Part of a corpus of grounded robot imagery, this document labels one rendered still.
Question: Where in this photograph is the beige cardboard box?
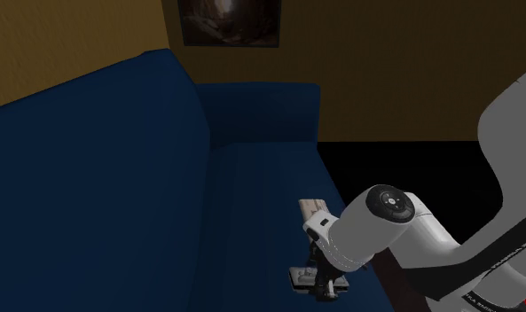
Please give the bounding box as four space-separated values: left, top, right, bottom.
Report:
298 199 334 223

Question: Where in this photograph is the dark blue sofa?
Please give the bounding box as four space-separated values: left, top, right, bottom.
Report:
0 48 396 312

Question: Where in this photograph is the dark framed wall picture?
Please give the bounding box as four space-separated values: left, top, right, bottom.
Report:
177 0 283 49

